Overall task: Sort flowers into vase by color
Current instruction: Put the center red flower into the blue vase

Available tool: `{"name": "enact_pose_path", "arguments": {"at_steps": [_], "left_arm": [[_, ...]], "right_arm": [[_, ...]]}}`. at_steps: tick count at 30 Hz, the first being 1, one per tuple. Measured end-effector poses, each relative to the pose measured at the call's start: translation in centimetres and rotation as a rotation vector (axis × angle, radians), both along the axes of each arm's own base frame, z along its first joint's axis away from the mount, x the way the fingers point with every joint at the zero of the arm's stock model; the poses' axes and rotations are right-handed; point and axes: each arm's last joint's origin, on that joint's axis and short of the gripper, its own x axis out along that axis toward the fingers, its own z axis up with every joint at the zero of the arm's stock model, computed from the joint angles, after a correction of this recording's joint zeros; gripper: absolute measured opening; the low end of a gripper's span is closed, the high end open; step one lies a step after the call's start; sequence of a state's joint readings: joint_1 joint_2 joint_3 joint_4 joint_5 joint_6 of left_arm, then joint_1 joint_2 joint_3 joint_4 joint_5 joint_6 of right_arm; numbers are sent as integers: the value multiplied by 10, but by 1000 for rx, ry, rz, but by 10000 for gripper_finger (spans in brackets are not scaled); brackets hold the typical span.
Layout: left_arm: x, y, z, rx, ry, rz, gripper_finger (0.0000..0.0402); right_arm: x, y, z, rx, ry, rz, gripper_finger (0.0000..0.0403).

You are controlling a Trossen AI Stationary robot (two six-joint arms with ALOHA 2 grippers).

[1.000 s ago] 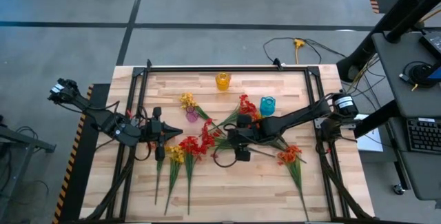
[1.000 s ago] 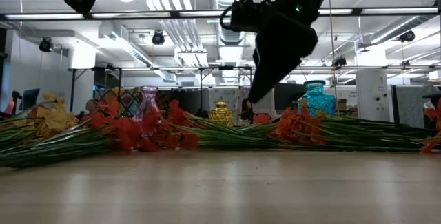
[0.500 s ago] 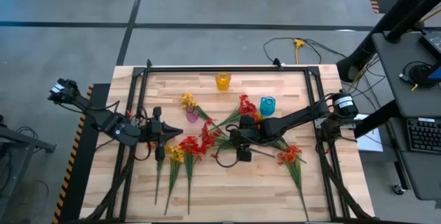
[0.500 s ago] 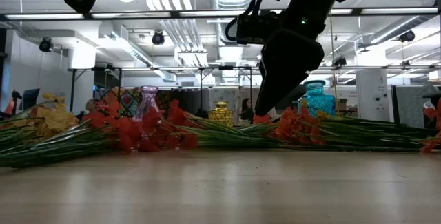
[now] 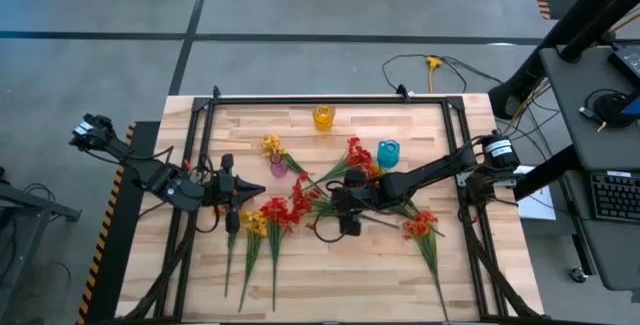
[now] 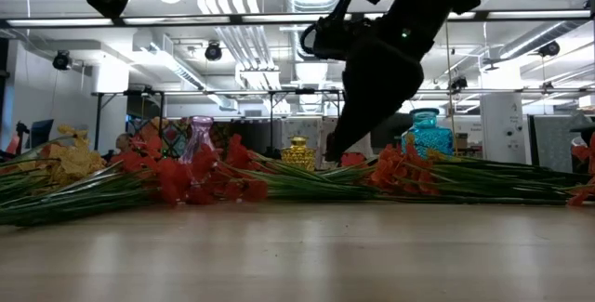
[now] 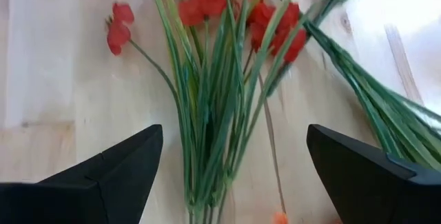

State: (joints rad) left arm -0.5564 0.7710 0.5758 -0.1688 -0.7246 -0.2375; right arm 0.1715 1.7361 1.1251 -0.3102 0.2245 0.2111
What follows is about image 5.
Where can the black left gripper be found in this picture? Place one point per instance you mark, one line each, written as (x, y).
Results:
(220, 190)

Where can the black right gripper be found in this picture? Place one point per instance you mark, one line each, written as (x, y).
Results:
(372, 192)

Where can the yellow artificial flower bunch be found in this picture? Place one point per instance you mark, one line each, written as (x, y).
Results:
(272, 146)
(255, 222)

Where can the red artificial flower bunch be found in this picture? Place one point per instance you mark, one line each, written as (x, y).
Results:
(301, 197)
(275, 211)
(357, 155)

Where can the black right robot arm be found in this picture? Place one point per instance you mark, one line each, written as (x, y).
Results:
(430, 170)

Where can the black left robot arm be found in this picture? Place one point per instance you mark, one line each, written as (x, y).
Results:
(150, 172)

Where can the purple glass vase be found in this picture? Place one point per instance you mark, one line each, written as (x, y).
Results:
(278, 169)

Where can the turquoise glass vase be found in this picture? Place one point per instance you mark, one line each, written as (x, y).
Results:
(387, 155)

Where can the yellow glass vase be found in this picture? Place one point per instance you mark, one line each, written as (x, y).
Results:
(323, 119)

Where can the white paper sheet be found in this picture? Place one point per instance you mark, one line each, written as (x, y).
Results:
(537, 205)

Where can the grey metal cart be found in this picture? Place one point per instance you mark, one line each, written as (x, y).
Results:
(30, 200)

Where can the desk caster wheel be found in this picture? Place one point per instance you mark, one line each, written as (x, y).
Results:
(579, 275)

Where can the grey desk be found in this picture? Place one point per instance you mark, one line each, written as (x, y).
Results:
(575, 115)

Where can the black keyboard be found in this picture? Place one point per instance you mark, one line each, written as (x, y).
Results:
(617, 197)

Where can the black tower fan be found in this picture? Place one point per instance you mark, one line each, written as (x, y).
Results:
(560, 35)

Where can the black round desk item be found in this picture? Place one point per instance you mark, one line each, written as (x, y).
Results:
(612, 110)

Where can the blue flat object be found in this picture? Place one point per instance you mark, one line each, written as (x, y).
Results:
(632, 106)

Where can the black laptop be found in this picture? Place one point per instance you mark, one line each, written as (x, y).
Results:
(627, 62)

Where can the black frame clamp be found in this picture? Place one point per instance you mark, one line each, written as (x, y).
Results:
(403, 92)
(216, 92)

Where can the black aluminium table frame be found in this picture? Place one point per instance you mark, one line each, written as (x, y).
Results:
(325, 100)

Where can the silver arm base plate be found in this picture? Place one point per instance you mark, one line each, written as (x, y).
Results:
(462, 180)

